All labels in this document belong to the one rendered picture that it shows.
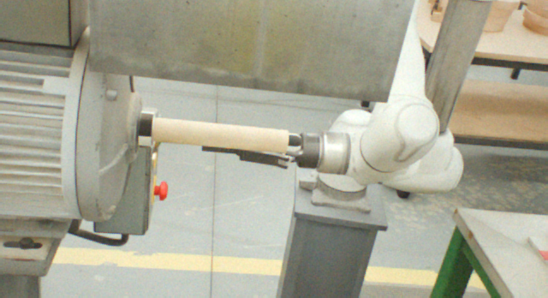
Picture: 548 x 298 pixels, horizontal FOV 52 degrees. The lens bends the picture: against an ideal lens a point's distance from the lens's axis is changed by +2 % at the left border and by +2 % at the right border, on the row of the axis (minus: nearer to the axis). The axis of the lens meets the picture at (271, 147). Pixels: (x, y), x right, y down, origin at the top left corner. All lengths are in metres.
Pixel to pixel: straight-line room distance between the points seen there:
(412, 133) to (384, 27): 0.42
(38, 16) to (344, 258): 1.28
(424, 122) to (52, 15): 0.61
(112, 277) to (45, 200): 1.71
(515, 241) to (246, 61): 0.92
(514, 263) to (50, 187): 0.92
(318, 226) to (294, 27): 1.16
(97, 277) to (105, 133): 1.77
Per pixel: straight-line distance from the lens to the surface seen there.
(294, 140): 0.76
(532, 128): 3.49
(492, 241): 1.31
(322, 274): 1.77
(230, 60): 0.55
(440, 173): 1.62
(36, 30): 0.66
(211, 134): 0.74
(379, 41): 0.56
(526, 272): 1.26
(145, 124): 0.74
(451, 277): 1.42
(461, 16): 1.46
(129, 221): 1.08
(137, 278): 2.39
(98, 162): 0.65
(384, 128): 0.98
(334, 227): 1.66
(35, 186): 0.70
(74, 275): 2.42
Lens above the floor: 1.60
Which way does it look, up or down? 28 degrees down
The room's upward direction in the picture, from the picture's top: 9 degrees clockwise
